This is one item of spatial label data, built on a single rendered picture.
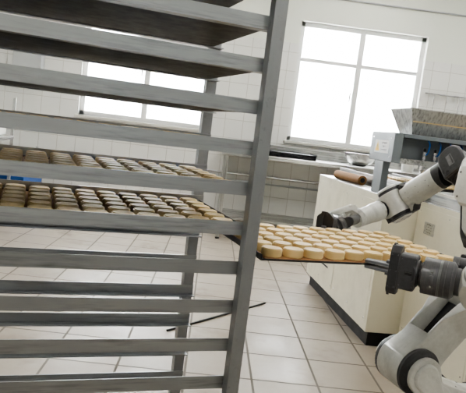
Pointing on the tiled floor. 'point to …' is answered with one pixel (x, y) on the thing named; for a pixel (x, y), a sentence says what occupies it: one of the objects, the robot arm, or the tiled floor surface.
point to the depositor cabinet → (342, 277)
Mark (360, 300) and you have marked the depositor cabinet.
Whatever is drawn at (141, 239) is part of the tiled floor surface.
